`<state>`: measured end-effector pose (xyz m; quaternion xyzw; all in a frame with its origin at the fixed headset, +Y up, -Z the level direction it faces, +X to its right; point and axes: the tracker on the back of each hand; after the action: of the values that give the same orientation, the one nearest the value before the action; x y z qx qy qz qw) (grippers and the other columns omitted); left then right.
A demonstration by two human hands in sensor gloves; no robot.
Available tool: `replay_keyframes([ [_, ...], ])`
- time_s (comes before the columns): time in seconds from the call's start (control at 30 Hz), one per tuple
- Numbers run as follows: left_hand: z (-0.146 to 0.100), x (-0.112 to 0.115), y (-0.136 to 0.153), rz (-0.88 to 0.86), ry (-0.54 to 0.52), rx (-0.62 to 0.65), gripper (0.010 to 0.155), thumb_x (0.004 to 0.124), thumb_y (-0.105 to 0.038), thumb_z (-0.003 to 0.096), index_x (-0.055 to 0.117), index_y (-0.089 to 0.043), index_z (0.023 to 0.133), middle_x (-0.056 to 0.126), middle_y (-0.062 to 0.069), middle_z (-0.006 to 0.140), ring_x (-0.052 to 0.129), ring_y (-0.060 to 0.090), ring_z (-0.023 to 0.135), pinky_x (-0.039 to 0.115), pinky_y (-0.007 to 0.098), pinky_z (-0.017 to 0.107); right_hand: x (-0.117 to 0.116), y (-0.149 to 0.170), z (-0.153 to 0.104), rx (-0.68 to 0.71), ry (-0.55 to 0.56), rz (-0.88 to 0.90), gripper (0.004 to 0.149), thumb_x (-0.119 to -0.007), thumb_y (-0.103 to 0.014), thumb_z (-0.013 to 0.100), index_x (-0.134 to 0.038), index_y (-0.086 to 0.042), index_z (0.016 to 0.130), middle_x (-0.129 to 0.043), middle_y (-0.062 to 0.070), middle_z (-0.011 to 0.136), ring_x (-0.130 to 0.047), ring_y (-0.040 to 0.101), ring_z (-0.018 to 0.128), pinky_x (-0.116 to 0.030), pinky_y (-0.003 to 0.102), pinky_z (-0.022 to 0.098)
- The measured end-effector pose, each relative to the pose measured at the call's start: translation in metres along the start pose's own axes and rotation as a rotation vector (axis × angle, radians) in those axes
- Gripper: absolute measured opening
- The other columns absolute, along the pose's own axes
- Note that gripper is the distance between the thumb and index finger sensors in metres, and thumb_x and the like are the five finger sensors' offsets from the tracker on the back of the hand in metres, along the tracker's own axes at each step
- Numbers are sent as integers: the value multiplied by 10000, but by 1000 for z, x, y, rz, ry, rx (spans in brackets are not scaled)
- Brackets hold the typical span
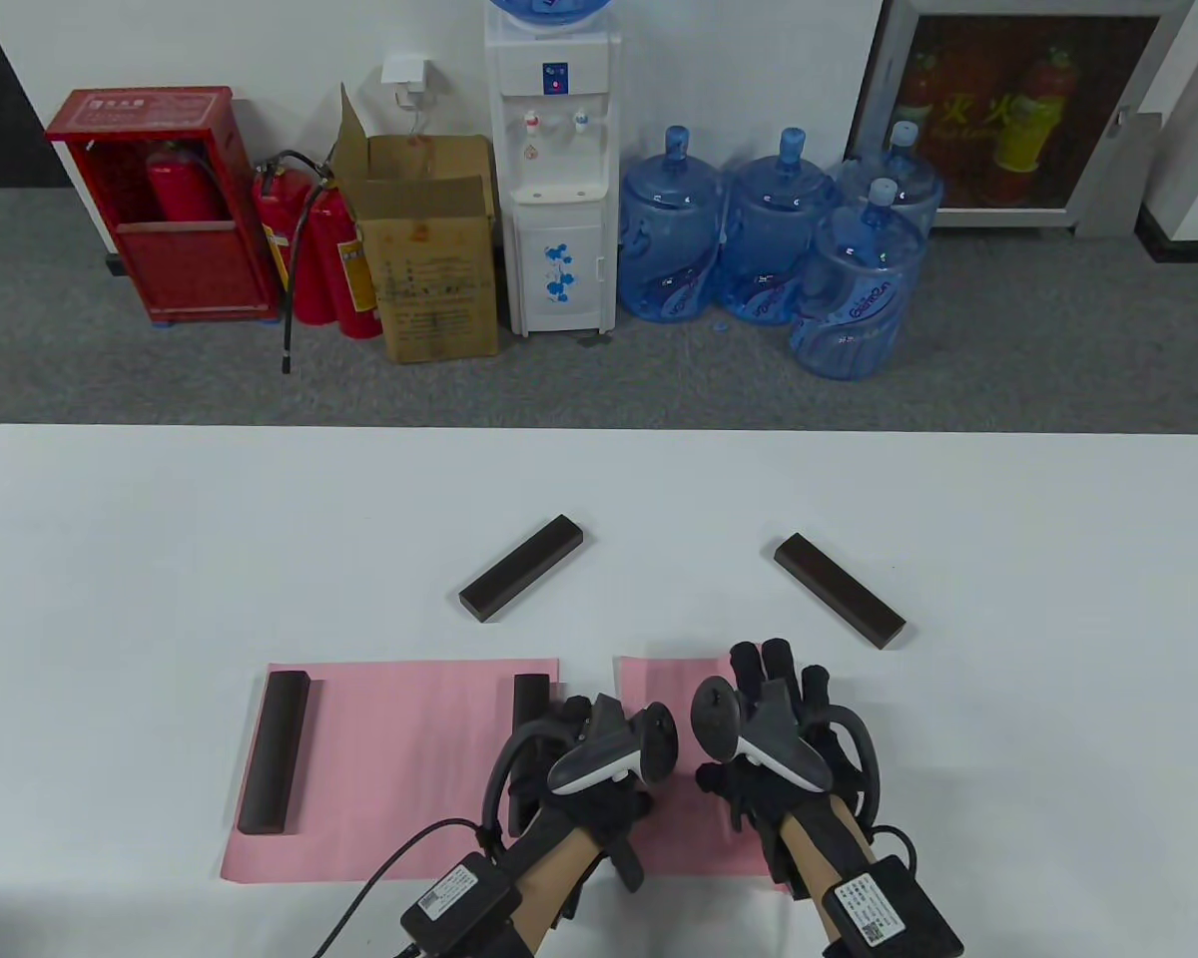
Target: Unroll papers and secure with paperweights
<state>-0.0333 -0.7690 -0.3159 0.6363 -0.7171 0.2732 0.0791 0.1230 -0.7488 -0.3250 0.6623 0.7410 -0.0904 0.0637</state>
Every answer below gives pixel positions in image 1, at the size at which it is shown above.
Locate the person's left hand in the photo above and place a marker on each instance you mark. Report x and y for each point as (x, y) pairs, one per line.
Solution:
(599, 813)

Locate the person's right hand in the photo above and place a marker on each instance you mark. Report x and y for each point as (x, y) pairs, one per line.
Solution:
(759, 788)

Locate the person's right thumb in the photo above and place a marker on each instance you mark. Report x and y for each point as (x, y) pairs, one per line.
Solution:
(719, 783)

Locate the person's right middle finger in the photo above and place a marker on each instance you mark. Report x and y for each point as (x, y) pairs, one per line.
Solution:
(779, 661)

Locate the person's left thumb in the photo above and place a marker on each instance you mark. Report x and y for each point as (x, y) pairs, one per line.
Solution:
(627, 856)

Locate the person's right forearm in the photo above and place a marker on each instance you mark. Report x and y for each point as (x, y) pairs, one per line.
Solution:
(824, 838)

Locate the person's left forearm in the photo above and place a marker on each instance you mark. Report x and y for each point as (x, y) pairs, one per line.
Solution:
(554, 883)

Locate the grey controller on right glove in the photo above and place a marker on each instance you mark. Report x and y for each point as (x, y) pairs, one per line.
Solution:
(774, 743)

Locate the grey controller on glove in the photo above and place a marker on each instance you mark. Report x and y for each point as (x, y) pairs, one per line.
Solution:
(609, 753)
(774, 743)

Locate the dark wooden block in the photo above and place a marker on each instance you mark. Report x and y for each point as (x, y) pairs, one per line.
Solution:
(839, 591)
(275, 753)
(529, 699)
(521, 569)

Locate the grey controller on left glove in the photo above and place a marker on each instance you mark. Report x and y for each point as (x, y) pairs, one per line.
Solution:
(609, 753)

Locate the small pink paper sheet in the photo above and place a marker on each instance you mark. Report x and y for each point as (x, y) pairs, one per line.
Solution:
(659, 689)

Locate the large pink paper sheet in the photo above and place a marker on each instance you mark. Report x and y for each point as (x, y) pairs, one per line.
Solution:
(399, 768)

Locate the blue water jug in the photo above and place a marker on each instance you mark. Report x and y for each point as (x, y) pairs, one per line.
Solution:
(854, 299)
(774, 239)
(669, 239)
(908, 175)

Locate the white water dispenser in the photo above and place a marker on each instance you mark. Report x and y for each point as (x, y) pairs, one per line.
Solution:
(556, 200)

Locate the open brown cardboard box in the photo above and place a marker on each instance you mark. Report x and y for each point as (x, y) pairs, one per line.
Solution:
(429, 269)

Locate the grey framed glass fire cabinet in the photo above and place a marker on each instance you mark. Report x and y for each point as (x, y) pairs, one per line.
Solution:
(1108, 200)

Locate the fire extinguisher behind glass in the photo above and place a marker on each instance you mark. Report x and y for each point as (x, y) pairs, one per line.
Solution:
(920, 95)
(1033, 115)

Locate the red fire extinguisher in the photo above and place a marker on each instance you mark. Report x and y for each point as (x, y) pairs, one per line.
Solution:
(344, 269)
(185, 185)
(278, 235)

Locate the blue bottle on dispenser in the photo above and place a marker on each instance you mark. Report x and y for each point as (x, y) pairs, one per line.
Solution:
(549, 10)

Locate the red fire extinguisher cabinet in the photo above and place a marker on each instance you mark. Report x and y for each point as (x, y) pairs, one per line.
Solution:
(195, 269)

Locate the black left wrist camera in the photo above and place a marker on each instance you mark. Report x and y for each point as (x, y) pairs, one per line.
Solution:
(459, 898)

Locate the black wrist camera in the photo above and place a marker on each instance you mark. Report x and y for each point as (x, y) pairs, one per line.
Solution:
(459, 898)
(889, 908)

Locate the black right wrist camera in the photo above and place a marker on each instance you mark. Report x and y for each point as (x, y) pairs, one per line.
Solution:
(889, 908)

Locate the white wall socket with charger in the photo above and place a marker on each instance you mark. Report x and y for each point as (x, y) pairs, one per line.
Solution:
(406, 75)

